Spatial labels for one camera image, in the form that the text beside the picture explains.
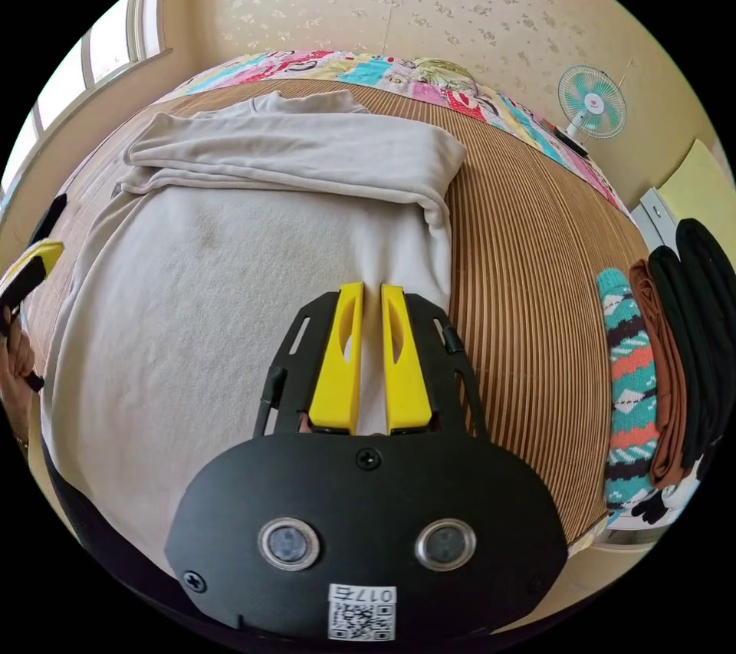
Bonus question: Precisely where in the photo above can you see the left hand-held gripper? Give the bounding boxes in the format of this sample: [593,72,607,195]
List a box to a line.
[0,192,70,395]

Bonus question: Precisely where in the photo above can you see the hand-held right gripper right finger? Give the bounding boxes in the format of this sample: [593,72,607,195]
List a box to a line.
[380,283,434,433]

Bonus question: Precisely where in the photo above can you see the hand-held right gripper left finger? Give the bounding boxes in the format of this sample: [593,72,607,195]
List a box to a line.
[307,281,366,433]

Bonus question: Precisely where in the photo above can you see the white long sleeve shirt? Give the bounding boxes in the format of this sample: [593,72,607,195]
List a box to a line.
[40,89,468,580]

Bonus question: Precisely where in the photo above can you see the person's left hand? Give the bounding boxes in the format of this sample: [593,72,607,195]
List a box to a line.
[1,314,44,448]

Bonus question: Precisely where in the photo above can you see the bed with woven mat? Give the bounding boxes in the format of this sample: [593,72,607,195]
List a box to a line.
[0,48,656,558]

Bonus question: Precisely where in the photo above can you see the window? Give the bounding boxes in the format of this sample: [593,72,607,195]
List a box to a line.
[0,0,175,196]

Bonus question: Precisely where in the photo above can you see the pile of clothes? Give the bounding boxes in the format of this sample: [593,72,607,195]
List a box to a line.
[593,216,736,530]

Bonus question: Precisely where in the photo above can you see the white and green fan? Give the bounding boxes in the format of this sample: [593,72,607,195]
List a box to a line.
[554,64,629,158]

